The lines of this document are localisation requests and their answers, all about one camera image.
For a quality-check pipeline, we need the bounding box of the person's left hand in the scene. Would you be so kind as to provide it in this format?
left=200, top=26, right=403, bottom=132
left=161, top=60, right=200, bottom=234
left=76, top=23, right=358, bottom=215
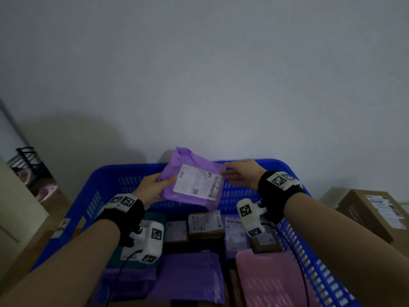
left=132, top=173, right=178, bottom=210

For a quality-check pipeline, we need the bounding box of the small brown cardboard box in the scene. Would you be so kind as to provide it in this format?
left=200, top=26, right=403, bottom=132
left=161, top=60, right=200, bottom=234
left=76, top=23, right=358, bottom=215
left=249, top=225, right=284, bottom=253

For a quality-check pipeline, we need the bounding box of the black cable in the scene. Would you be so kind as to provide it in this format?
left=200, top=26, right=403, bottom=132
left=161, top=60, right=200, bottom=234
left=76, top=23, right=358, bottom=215
left=106, top=249, right=143, bottom=307
left=261, top=222, right=311, bottom=307

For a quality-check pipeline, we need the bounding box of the cardboard box under basket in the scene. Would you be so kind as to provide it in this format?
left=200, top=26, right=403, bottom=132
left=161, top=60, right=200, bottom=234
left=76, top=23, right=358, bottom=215
left=0, top=188, right=87, bottom=291

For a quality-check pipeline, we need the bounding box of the beige cabinet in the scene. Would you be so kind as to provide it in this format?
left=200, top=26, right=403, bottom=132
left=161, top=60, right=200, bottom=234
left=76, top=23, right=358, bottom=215
left=0, top=156, right=49, bottom=275

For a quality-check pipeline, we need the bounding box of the blue plastic basket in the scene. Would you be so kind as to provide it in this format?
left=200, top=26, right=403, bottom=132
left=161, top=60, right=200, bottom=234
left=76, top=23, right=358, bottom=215
left=29, top=159, right=362, bottom=307

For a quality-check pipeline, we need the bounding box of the dark purple mailer bag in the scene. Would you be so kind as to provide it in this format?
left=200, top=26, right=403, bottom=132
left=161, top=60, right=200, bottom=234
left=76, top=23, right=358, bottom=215
left=95, top=267, right=158, bottom=307

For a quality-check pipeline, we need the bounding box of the brown box with white label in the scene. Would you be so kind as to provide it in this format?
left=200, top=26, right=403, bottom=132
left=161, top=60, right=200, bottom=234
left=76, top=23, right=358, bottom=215
left=187, top=210, right=225, bottom=241

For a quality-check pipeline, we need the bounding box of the purple mailer with white label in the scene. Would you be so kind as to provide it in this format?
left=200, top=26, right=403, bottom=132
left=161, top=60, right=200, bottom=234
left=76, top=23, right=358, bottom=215
left=158, top=147, right=226, bottom=212

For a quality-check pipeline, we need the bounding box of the small purple parcel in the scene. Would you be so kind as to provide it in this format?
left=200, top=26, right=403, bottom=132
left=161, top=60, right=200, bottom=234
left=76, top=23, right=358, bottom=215
left=224, top=215, right=252, bottom=260

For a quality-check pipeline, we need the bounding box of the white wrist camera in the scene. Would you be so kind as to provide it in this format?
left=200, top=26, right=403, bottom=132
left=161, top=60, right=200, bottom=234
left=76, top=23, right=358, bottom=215
left=236, top=198, right=268, bottom=238
left=128, top=219, right=165, bottom=264

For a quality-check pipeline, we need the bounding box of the small white-labelled parcel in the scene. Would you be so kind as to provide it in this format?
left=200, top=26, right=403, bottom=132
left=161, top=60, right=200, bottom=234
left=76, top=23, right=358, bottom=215
left=164, top=220, right=190, bottom=244

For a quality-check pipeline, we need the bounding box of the pink slipper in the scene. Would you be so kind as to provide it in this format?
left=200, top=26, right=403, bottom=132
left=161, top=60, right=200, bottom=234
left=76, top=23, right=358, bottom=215
left=35, top=184, right=58, bottom=202

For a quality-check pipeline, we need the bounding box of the black wrist strap with markers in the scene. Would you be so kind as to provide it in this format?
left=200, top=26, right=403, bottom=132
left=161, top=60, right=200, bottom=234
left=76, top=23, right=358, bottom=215
left=94, top=194, right=146, bottom=248
left=257, top=170, right=306, bottom=225

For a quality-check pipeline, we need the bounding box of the large purple mailer bag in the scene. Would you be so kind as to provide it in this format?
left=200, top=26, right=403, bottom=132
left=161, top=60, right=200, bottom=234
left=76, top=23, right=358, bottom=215
left=150, top=251, right=226, bottom=306

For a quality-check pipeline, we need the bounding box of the person's right forearm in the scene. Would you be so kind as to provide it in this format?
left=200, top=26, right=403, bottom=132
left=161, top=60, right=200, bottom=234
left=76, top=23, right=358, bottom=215
left=283, top=192, right=409, bottom=307

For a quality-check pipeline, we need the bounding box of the person's right hand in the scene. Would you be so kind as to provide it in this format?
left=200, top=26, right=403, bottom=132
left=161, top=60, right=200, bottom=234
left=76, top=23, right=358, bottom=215
left=222, top=159, right=268, bottom=191

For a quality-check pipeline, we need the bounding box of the person's left forearm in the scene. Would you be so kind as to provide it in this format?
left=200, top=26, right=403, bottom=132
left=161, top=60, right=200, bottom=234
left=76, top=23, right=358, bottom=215
left=0, top=219, right=121, bottom=307

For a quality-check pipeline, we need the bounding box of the large labelled cardboard box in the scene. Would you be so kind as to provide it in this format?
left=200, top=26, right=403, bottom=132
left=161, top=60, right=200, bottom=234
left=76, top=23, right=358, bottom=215
left=336, top=188, right=409, bottom=244

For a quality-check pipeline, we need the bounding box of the pink mailer bag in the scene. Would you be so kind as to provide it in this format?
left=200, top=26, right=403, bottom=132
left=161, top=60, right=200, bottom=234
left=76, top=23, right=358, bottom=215
left=235, top=249, right=321, bottom=307

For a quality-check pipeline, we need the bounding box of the black metal rack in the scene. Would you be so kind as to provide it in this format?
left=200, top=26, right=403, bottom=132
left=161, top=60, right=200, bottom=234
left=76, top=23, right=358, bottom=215
left=8, top=146, right=48, bottom=184

